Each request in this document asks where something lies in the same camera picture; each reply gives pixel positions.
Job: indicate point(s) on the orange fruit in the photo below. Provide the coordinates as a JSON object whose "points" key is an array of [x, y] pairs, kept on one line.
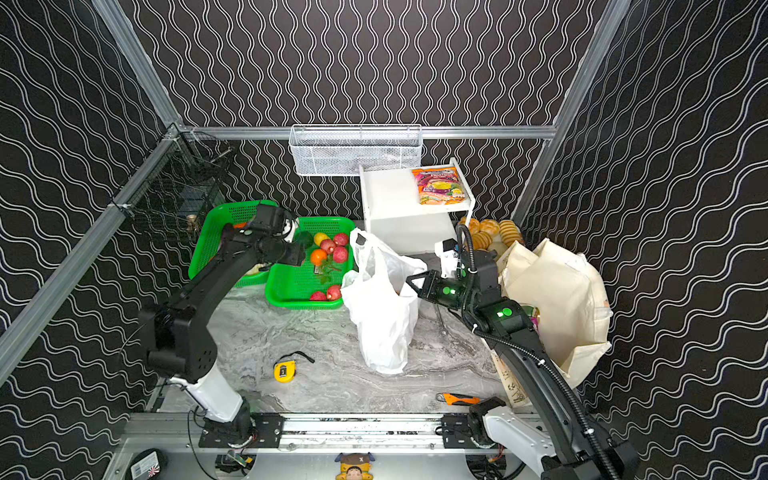
{"points": [[318, 257]]}

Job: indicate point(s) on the white plastic grocery bag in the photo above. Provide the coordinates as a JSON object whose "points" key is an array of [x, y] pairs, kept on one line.
{"points": [[381, 305]]}

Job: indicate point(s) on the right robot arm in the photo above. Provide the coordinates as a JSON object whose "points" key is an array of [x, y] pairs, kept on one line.
{"points": [[571, 444]]}

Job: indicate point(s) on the right green basket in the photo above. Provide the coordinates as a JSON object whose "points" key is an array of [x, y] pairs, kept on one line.
{"points": [[291, 287]]}

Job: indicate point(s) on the cream canvas tote bag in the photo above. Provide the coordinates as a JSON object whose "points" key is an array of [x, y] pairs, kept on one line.
{"points": [[574, 313]]}

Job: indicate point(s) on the black wire basket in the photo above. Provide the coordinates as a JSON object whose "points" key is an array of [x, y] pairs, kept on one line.
{"points": [[170, 206]]}

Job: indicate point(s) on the yellow lemon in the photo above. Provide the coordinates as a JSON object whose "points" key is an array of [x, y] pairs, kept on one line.
{"points": [[319, 238]]}

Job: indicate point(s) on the yellow tape measure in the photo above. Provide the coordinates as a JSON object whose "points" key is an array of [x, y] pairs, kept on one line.
{"points": [[284, 368]]}

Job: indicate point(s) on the white wire basket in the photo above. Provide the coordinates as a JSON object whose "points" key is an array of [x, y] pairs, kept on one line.
{"points": [[347, 149]]}

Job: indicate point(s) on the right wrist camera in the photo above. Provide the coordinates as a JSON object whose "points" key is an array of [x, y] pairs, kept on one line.
{"points": [[448, 254]]}

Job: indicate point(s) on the orange utility knife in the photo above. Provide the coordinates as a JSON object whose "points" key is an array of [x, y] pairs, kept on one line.
{"points": [[455, 399]]}

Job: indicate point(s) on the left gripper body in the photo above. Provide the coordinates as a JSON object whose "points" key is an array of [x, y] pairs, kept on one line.
{"points": [[287, 252]]}

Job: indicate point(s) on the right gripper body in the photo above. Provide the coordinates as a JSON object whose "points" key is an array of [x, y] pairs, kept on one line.
{"points": [[435, 289]]}

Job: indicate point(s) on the white two-tier shelf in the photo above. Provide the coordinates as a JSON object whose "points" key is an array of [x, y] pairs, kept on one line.
{"points": [[393, 212]]}

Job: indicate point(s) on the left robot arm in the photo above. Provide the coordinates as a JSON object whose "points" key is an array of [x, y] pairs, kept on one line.
{"points": [[174, 334]]}

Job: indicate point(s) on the metal base rail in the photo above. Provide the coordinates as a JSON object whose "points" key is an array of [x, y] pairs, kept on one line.
{"points": [[310, 433]]}

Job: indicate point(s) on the orange snack bag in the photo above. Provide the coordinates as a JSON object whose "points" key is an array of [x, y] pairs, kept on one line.
{"points": [[439, 186]]}

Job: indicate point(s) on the red apple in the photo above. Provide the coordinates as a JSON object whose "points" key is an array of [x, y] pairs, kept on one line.
{"points": [[340, 255]]}

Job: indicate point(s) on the cartoon figure toy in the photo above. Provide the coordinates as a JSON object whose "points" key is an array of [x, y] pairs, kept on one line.
{"points": [[355, 466]]}

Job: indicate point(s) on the white bread tray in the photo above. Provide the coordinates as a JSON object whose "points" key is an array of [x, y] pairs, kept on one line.
{"points": [[492, 235]]}

